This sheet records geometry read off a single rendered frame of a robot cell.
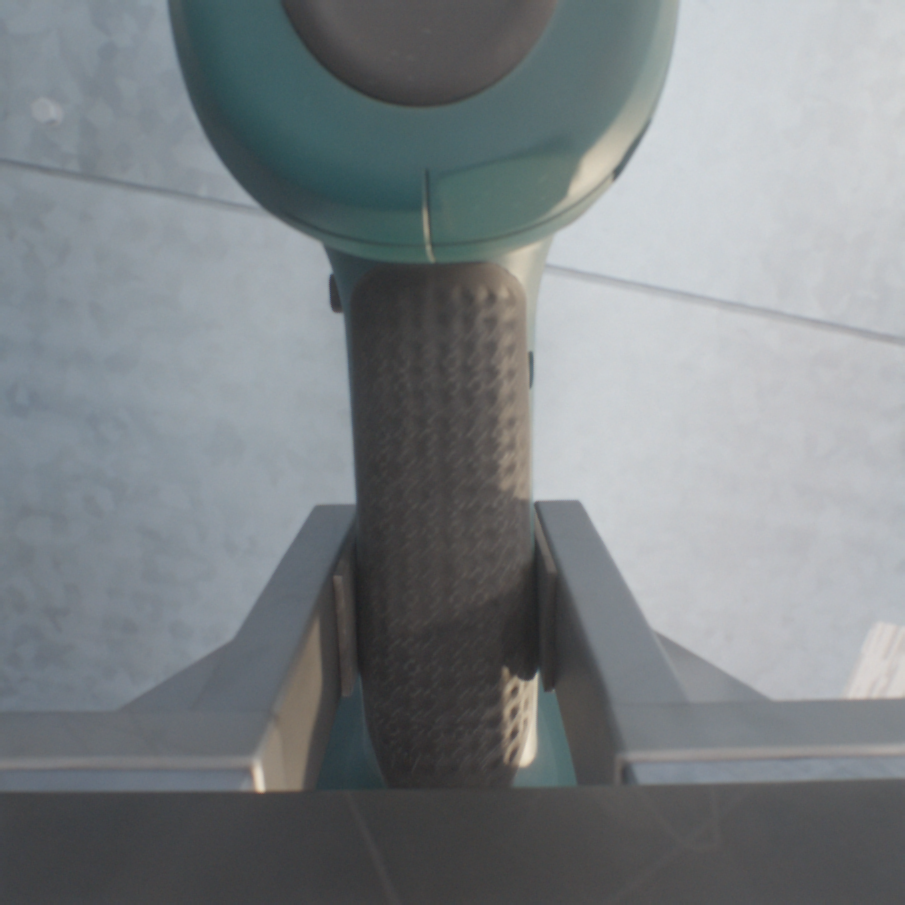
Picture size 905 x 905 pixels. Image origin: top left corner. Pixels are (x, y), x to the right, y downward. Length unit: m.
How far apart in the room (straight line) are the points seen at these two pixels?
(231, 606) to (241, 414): 0.10
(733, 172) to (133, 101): 0.24
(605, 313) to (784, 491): 0.12
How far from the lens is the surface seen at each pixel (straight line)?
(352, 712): 0.17
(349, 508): 0.16
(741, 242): 0.30
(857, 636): 0.38
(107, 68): 0.32
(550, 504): 0.15
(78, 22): 0.33
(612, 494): 0.30
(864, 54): 0.33
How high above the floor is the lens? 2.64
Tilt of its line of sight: 3 degrees up
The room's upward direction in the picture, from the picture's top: 101 degrees clockwise
